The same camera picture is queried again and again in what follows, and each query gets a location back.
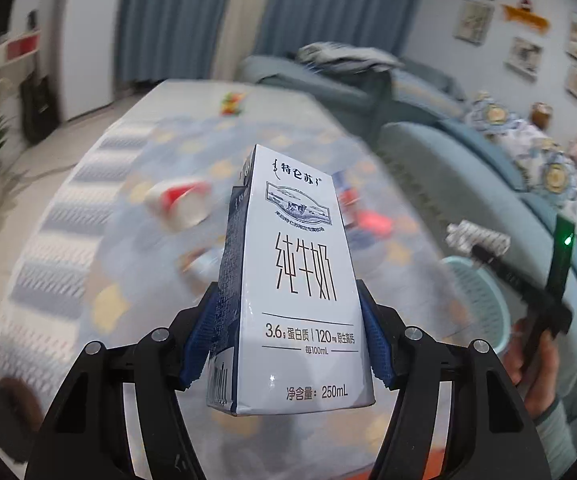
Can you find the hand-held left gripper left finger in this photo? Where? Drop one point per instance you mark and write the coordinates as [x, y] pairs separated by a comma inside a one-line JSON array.
[[196, 340]]

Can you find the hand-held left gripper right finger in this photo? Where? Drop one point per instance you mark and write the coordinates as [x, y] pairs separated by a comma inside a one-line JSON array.
[[381, 345]]

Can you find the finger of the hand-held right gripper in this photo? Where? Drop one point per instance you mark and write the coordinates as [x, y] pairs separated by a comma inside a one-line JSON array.
[[510, 275]]

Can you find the light blue plastic basket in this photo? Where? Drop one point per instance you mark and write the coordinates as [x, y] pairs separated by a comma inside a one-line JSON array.
[[473, 305]]

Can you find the white packet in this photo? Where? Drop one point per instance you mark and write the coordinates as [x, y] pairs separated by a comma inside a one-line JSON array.
[[475, 237]]

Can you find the clear plastic bottle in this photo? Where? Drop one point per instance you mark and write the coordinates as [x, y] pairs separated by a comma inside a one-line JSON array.
[[207, 264]]

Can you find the white milk carton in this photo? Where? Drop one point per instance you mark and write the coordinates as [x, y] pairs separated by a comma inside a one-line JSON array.
[[293, 285]]

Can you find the red and white paper cup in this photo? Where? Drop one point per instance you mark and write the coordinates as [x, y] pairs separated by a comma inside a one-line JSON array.
[[181, 205]]

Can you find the red and blue packet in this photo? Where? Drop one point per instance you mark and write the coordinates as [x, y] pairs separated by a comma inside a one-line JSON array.
[[348, 200]]

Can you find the person's right forearm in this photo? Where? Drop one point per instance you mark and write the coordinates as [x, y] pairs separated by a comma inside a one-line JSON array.
[[558, 440]]

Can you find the person's right hand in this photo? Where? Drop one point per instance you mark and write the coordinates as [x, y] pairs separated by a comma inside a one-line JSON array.
[[543, 380]]

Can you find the floral pillow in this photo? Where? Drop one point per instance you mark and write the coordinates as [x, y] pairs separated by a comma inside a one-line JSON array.
[[493, 115], [558, 175]]

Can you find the scale-patterned tablecloth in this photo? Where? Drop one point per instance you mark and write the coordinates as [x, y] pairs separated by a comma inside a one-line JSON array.
[[93, 240]]

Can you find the blue-green fabric sofa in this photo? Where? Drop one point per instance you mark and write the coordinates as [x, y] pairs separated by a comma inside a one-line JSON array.
[[418, 160]]

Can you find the brown monkey plush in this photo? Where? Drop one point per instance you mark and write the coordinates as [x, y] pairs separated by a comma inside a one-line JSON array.
[[542, 115]]

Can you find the colourful cube toy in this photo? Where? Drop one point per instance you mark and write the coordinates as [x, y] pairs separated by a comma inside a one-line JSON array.
[[233, 103]]

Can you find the small red figurine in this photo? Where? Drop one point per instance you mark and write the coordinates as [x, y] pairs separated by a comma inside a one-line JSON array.
[[525, 1]]

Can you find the grey clothing pile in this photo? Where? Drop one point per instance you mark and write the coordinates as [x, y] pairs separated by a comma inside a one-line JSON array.
[[348, 56]]

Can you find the black guitar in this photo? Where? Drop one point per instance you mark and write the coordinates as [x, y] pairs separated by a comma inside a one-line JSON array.
[[41, 105]]

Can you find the white door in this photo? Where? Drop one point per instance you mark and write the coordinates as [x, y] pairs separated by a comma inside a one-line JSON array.
[[93, 40]]

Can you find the blue curtain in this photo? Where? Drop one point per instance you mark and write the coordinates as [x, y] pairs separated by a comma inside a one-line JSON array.
[[338, 5], [178, 15]]

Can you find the beige curtain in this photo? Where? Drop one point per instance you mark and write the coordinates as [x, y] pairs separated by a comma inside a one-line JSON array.
[[248, 15]]

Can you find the white picture frame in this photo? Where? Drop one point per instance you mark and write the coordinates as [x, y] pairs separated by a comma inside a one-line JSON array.
[[524, 56]]

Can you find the orange wall shelf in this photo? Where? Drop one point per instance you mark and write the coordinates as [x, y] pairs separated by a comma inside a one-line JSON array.
[[525, 17]]

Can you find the white wall shelving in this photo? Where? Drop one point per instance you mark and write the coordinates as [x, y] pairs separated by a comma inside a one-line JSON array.
[[3, 70]]

